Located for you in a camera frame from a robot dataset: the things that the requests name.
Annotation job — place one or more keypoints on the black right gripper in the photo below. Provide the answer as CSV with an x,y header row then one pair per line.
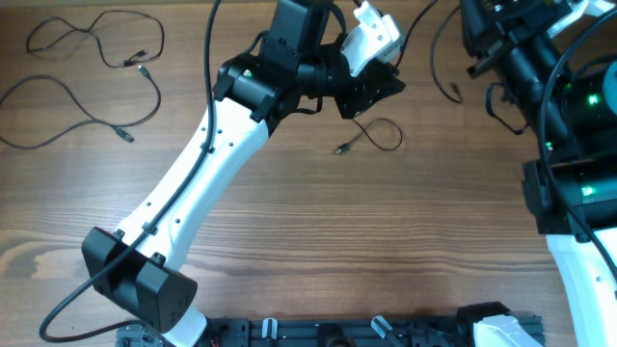
x,y
516,23

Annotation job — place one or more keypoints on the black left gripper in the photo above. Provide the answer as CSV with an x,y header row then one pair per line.
x,y
362,92

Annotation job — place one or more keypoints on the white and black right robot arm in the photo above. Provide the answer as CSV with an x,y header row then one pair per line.
x,y
570,189

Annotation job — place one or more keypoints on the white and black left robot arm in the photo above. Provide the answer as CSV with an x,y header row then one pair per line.
x,y
137,265

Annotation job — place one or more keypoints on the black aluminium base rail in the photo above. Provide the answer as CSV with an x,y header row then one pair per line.
x,y
430,332

